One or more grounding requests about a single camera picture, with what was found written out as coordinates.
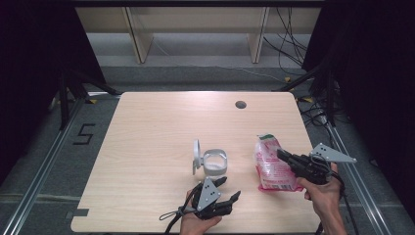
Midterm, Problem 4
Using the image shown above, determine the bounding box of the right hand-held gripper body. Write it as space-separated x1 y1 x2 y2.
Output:
291 142 357 186

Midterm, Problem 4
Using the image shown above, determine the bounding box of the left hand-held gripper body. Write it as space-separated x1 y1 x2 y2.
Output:
190 176 234 220

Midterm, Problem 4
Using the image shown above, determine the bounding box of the pink and white plastic bag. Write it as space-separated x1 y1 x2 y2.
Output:
254 133 305 193

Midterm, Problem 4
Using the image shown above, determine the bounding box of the person's left hand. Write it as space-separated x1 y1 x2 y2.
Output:
179 190 223 235

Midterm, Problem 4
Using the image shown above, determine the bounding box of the person's right hand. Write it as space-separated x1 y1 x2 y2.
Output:
296 162 343 218

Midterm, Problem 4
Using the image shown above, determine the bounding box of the black metal stand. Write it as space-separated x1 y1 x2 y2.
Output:
58 68 122 131
272 62 338 127

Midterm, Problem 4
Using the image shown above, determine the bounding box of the dark curtain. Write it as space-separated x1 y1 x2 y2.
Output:
302 0 415 213
0 0 107 184

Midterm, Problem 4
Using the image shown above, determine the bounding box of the black tape strip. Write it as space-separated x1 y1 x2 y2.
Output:
65 208 90 219

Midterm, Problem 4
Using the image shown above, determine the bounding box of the beige wooden desk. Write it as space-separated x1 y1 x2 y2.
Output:
75 6 322 65

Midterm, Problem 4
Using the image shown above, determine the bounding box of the black wrist strap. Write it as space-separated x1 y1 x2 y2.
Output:
159 210 185 223

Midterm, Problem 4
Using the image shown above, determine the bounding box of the tangle of floor cables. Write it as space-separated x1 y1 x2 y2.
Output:
297 97 331 129

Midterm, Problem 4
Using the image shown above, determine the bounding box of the aluminium rail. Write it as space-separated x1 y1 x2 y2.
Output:
325 122 392 235
1 97 86 235

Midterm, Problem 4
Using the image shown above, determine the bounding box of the thin white cable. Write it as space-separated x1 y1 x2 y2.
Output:
153 42 285 82

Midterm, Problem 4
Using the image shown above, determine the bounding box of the bundle of black cables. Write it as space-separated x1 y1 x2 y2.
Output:
262 6 309 76

